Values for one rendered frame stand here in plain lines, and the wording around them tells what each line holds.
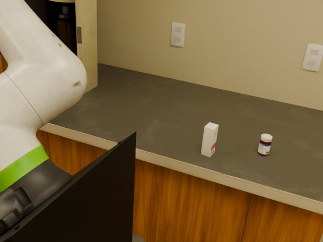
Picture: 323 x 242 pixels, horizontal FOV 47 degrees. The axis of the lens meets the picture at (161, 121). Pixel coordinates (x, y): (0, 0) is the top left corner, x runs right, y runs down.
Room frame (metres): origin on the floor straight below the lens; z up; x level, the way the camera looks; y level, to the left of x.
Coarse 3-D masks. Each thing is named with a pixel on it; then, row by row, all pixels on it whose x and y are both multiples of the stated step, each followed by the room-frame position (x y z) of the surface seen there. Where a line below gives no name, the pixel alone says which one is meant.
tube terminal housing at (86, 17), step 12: (84, 0) 1.51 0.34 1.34; (96, 0) 1.59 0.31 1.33; (84, 12) 1.51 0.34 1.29; (96, 12) 1.59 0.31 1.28; (84, 24) 1.51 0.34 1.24; (96, 24) 1.59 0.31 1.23; (84, 36) 1.51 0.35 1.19; (96, 36) 1.59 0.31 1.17; (84, 48) 1.50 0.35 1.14; (96, 48) 1.59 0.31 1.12; (84, 60) 1.50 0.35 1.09; (96, 60) 1.59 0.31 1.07; (96, 72) 1.59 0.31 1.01; (96, 84) 1.59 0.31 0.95
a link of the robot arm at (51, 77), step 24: (0, 0) 0.73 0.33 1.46; (24, 0) 0.78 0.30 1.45; (0, 24) 0.70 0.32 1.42; (24, 24) 0.71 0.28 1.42; (0, 48) 0.70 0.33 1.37; (24, 48) 0.68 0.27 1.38; (48, 48) 0.69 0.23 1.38; (24, 72) 0.65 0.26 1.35; (48, 72) 0.65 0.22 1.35; (72, 72) 0.67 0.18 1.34; (24, 96) 0.61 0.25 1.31; (48, 96) 0.63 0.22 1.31; (72, 96) 0.66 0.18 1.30; (48, 120) 0.64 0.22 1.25
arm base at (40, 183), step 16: (48, 160) 0.59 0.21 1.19; (32, 176) 0.54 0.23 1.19; (48, 176) 0.55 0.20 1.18; (64, 176) 0.57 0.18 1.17; (16, 192) 0.52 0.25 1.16; (32, 192) 0.52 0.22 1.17; (48, 192) 0.52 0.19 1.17; (0, 208) 0.48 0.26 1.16; (16, 208) 0.49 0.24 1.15; (32, 208) 0.50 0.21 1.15; (0, 224) 0.46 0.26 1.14
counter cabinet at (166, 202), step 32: (64, 160) 1.21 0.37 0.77; (160, 192) 1.06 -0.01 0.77; (192, 192) 1.02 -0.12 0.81; (224, 192) 0.98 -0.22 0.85; (160, 224) 1.06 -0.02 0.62; (192, 224) 1.01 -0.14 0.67; (224, 224) 0.97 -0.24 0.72; (256, 224) 0.93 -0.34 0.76; (288, 224) 0.90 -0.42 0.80; (320, 224) 0.87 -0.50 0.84
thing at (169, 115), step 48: (96, 96) 1.48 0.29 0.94; (144, 96) 1.52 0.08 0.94; (192, 96) 1.56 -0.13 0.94; (240, 96) 1.60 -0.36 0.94; (96, 144) 1.12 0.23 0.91; (144, 144) 1.10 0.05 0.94; (192, 144) 1.12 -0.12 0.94; (240, 144) 1.15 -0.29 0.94; (288, 144) 1.17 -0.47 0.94; (288, 192) 0.88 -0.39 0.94
